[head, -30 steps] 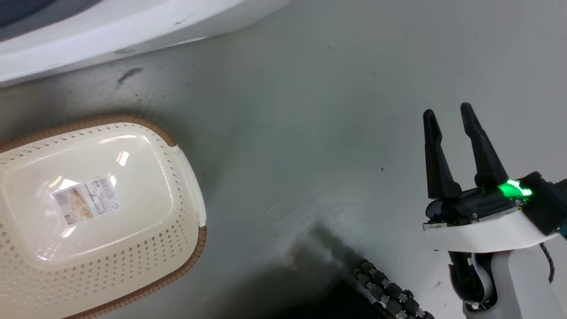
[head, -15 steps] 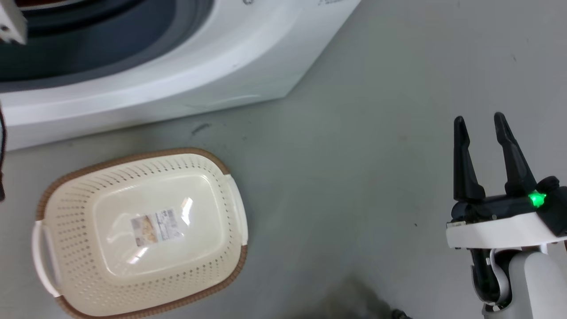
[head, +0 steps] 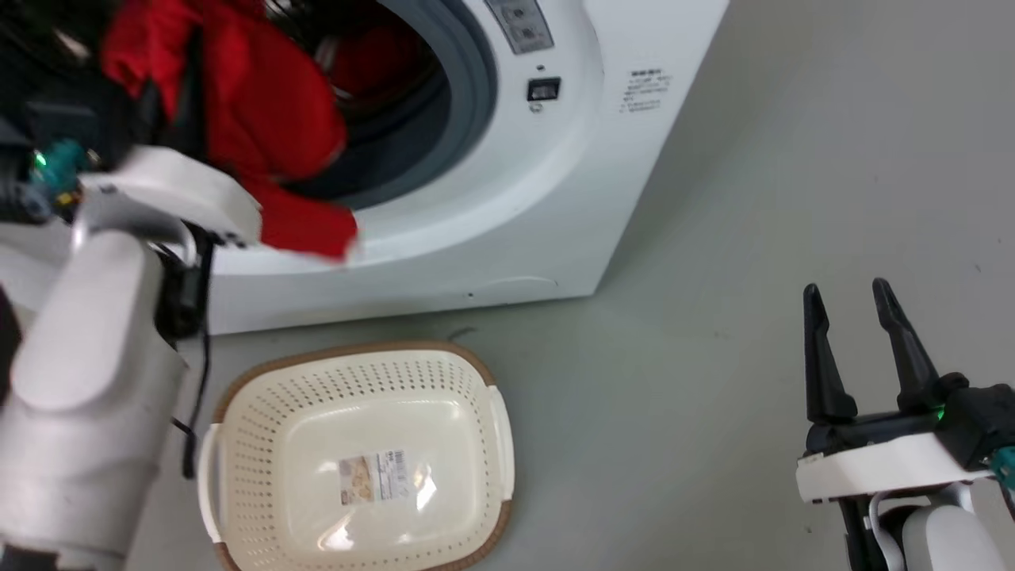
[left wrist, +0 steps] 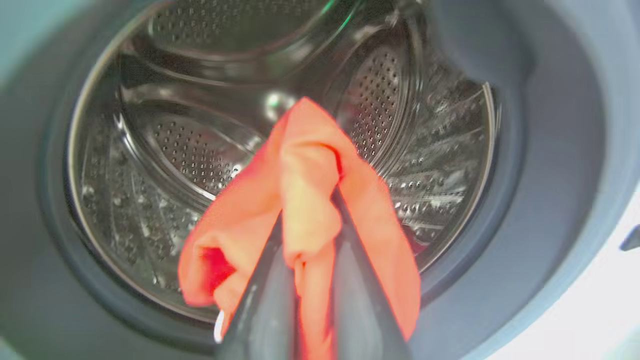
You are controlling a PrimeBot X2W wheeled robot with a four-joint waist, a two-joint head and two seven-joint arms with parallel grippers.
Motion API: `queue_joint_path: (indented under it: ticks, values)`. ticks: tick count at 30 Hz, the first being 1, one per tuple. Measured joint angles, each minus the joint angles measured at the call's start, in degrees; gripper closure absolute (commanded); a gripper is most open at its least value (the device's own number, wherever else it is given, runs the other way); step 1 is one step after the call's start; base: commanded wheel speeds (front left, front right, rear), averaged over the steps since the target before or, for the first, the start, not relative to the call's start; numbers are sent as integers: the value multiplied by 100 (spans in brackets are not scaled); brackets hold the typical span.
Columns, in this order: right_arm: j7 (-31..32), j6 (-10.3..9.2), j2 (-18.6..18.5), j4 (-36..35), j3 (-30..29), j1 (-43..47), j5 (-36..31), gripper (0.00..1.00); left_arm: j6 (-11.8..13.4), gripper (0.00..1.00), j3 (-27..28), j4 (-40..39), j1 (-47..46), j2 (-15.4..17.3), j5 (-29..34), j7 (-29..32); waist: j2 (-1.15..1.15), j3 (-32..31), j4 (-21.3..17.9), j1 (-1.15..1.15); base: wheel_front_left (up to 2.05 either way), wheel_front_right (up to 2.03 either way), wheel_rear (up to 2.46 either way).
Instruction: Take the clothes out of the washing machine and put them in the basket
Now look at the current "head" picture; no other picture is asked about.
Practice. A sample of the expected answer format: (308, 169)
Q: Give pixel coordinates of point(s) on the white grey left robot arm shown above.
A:
(87, 396)

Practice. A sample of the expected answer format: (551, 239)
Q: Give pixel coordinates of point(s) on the grey instruction sticker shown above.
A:
(519, 24)

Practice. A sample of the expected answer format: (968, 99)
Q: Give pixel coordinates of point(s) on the grey rubber door gasket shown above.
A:
(468, 87)

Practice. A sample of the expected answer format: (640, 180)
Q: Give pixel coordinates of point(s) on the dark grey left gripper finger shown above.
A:
(189, 95)

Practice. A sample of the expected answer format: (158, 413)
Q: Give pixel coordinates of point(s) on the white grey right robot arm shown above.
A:
(947, 539)

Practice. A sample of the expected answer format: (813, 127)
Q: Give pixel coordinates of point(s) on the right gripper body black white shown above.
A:
(896, 460)

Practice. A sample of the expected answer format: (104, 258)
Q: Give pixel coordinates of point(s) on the white front-load washing machine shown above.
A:
(507, 206)

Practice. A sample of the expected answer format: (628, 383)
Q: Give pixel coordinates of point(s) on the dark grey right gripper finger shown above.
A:
(823, 365)
(908, 349)

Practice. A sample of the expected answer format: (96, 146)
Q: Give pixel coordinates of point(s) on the cream perforated plastic laundry basket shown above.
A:
(361, 444)

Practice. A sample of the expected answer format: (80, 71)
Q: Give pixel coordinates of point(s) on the black door lock latch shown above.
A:
(544, 89)

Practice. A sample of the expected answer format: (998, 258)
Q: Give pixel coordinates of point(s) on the small printed text label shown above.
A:
(646, 91)

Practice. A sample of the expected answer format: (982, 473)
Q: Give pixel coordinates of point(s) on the red garment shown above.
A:
(377, 63)
(266, 111)

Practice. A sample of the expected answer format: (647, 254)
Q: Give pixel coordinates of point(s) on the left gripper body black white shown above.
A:
(170, 190)

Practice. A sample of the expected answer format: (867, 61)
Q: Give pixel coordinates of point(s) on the paper product label sticker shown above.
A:
(373, 477)

